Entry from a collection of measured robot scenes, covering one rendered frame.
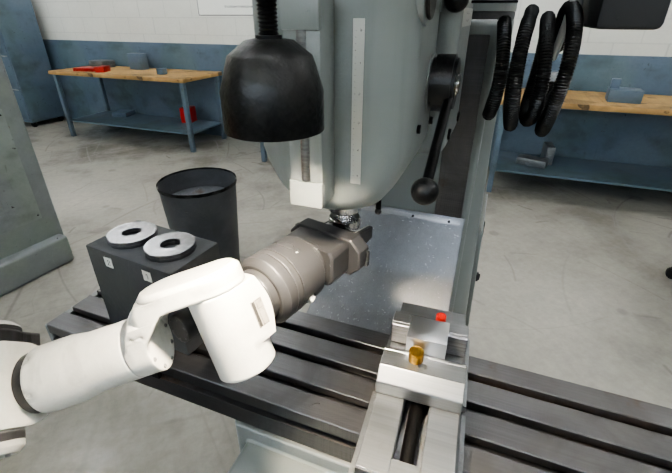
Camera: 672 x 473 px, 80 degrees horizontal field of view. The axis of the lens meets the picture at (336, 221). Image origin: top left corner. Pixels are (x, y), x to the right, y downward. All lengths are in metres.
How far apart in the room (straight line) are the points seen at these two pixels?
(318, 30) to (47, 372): 0.42
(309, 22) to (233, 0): 5.25
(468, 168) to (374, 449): 0.58
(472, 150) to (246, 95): 0.69
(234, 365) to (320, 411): 0.30
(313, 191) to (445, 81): 0.21
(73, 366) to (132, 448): 1.52
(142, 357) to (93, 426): 1.68
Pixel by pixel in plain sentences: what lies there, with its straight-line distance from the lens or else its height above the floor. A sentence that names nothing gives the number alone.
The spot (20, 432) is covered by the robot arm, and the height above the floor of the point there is 1.17.
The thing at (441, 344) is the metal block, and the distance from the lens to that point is 0.65.
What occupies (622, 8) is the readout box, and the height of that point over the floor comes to 1.54.
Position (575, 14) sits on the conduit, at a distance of 0.72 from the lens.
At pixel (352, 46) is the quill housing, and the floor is 1.50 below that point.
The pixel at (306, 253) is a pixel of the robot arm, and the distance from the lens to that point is 0.49.
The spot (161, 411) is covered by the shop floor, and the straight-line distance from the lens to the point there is 2.08.
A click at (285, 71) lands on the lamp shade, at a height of 1.50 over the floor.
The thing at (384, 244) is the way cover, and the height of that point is 1.04.
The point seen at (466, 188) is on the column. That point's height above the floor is 1.19.
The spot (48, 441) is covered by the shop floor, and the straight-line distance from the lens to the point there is 2.19.
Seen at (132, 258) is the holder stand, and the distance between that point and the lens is 0.80.
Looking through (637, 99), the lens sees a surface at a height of 0.92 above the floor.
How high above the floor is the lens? 1.53
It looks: 27 degrees down
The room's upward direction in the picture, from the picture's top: straight up
